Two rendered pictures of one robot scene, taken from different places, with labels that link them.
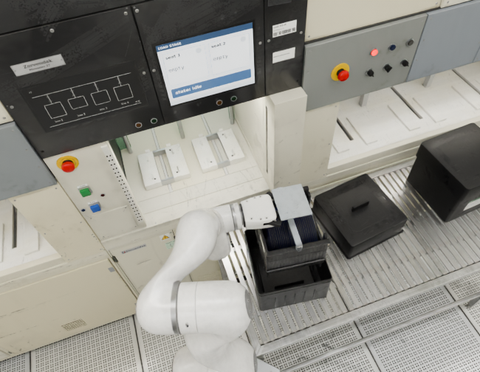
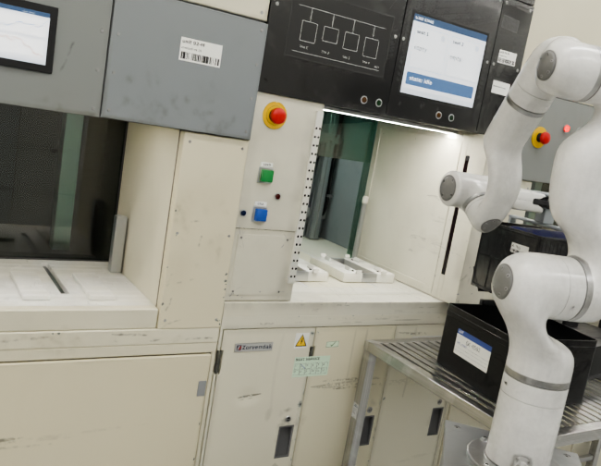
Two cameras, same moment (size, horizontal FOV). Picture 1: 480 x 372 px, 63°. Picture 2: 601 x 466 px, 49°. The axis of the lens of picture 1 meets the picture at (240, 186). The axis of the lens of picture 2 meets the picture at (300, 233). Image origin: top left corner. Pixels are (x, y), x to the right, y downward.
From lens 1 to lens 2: 152 cm
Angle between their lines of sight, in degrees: 46
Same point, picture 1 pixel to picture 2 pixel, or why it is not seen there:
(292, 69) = not seen: hidden behind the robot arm
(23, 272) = (87, 319)
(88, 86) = (348, 21)
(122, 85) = (374, 38)
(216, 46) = (456, 43)
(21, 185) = (216, 116)
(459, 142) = not seen: outside the picture
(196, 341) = (592, 135)
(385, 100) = not seen: hidden behind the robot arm
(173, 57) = (423, 34)
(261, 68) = (481, 92)
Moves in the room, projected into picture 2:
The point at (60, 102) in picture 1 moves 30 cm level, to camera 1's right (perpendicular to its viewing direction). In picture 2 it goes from (316, 25) to (424, 49)
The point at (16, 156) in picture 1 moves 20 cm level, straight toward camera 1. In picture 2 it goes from (242, 67) to (312, 75)
